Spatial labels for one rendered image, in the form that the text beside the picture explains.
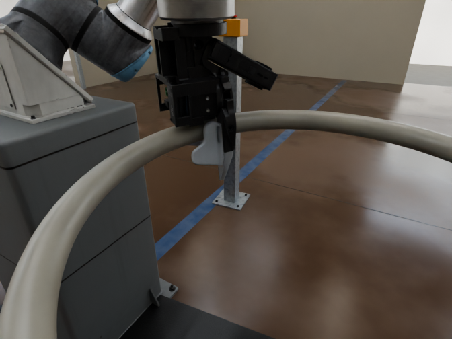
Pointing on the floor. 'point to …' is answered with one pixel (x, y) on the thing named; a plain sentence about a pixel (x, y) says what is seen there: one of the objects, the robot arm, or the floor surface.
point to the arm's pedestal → (117, 141)
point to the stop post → (227, 200)
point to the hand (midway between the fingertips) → (216, 163)
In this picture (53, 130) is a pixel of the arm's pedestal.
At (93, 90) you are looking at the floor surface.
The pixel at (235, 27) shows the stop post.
